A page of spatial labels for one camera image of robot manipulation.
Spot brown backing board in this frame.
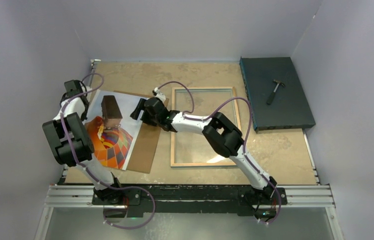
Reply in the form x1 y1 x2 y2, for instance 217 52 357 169
104 91 160 174

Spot blue wooden picture frame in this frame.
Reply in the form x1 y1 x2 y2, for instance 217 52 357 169
170 86 242 168

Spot hot air balloon photo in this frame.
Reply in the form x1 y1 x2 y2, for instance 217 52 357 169
84 90 160 174

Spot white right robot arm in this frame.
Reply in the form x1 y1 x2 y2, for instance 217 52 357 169
130 97 281 204

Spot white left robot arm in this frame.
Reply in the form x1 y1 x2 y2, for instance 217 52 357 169
42 80 144 205

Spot dark grey flat box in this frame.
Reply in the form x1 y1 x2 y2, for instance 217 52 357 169
239 57 316 131

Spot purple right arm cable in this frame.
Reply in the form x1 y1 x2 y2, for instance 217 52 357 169
153 81 282 226

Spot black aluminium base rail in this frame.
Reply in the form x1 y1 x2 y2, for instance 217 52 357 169
45 184 335 218

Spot claw hammer with grey handle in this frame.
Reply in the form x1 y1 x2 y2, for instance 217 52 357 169
266 79 286 106

